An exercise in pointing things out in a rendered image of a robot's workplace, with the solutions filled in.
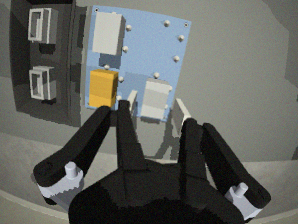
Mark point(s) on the yellow rectangular block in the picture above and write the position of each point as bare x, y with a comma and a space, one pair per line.
103, 87

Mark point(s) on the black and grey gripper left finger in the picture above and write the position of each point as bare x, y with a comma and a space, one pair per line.
60, 177

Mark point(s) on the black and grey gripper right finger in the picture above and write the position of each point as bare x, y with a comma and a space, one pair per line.
229, 175

